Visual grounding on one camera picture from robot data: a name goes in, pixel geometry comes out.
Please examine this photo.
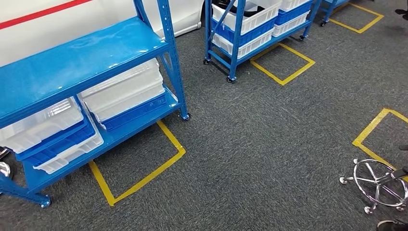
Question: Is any blue metal shelf rack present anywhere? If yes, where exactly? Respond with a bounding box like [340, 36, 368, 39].
[203, 0, 323, 84]
[0, 0, 192, 208]
[319, 0, 352, 28]

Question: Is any person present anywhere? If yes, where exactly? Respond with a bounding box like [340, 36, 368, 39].
[376, 219, 408, 231]

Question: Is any black round wheeled stool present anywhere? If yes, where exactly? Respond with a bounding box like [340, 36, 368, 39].
[339, 145, 408, 215]

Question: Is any yellow floor tape square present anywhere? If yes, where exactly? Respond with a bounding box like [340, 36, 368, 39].
[88, 120, 187, 207]

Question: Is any black trim piece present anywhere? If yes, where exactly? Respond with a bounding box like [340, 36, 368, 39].
[229, 0, 266, 17]

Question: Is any white car with red stripe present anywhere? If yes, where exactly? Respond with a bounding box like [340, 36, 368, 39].
[0, 0, 205, 67]

